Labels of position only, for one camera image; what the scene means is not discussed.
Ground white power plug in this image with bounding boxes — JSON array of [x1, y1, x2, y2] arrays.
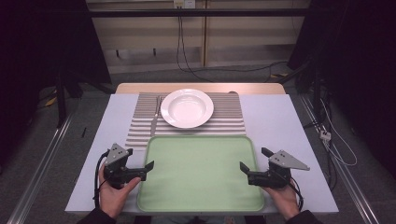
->
[[318, 129, 332, 142]]

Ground black hanging cables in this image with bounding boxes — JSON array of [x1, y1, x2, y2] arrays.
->
[[176, 15, 289, 84]]

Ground white cable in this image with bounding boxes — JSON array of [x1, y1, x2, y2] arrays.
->
[[319, 98, 359, 167]]

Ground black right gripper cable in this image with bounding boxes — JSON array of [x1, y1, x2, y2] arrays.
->
[[289, 176, 305, 213]]

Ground white wall socket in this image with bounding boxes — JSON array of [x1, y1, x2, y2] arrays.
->
[[173, 0, 197, 9]]

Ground green tray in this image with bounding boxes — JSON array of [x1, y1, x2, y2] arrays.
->
[[136, 135, 266, 214]]

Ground white table sheet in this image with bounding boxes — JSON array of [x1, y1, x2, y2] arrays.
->
[[64, 92, 340, 217]]

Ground person's right hand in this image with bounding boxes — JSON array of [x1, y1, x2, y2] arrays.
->
[[262, 182, 302, 221]]

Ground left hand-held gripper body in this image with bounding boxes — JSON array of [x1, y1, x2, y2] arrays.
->
[[103, 143, 148, 190]]

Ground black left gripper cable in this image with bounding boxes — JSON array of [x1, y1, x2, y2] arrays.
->
[[92, 150, 110, 209]]

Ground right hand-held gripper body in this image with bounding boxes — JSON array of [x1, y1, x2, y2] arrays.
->
[[247, 149, 311, 189]]

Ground grey striped placemat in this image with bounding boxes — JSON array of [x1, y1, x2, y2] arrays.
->
[[124, 91, 248, 151]]

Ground white plate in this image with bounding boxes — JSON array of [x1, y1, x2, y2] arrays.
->
[[160, 88, 215, 130]]

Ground person's left hand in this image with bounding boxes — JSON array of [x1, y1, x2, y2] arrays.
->
[[98, 164, 142, 219]]

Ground silver fork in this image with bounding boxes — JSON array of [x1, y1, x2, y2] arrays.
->
[[149, 94, 163, 137]]

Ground black horizontal bar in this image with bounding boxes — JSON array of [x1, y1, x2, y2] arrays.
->
[[86, 7, 313, 19]]

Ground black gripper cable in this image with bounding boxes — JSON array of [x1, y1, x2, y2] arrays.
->
[[92, 150, 110, 209], [289, 176, 305, 213]]

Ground black metal stand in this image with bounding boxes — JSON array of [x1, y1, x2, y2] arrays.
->
[[55, 69, 69, 129]]

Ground black curtain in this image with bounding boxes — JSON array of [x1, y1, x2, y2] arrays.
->
[[288, 0, 396, 171], [0, 0, 112, 169]]

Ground aluminium floor rail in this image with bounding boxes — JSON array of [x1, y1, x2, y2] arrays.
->
[[6, 114, 77, 224], [299, 93, 380, 224]]

